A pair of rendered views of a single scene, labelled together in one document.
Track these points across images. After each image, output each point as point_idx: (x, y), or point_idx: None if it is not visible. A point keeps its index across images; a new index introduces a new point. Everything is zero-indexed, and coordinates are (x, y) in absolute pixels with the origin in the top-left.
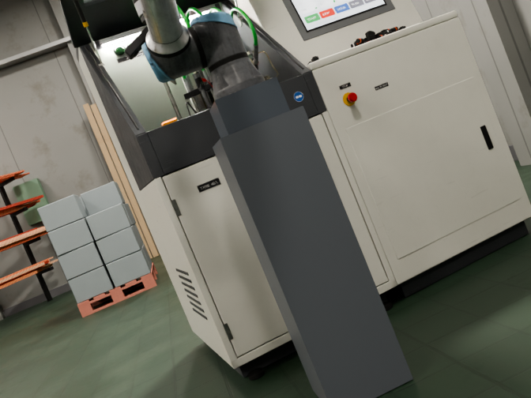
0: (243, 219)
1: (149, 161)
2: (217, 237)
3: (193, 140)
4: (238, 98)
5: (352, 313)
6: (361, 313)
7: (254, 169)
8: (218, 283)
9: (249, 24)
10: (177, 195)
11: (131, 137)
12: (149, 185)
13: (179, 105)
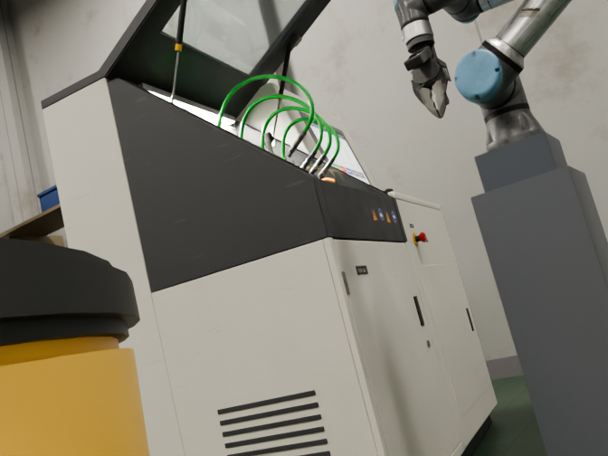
0: (511, 284)
1: (324, 213)
2: (374, 337)
3: (347, 212)
4: (552, 140)
5: None
6: None
7: (586, 210)
8: (381, 400)
9: (335, 135)
10: (345, 268)
11: (273, 185)
12: (268, 260)
13: None
